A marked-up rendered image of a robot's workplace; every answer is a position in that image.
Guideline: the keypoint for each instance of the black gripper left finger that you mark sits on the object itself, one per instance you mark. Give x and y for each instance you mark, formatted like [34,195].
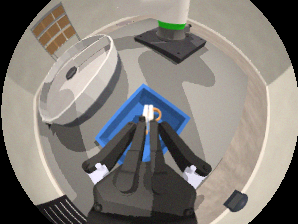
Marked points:
[99,166]

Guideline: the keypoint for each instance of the blue crate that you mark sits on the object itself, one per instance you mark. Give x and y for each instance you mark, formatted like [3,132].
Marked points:
[134,107]

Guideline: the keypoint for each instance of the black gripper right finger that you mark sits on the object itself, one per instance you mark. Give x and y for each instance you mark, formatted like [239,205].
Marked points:
[193,168]

